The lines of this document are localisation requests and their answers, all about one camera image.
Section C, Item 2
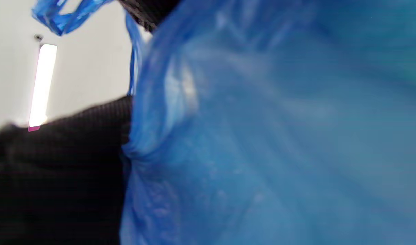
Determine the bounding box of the person's right hand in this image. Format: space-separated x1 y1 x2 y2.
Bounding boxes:
118 0 181 33

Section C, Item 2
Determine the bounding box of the blue plastic bag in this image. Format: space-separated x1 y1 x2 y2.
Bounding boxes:
31 0 416 245

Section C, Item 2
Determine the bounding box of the long ceiling light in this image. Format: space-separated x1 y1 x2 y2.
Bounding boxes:
28 44 58 128

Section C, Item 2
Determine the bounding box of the person's left hand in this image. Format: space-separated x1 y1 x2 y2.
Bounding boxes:
0 95 133 245

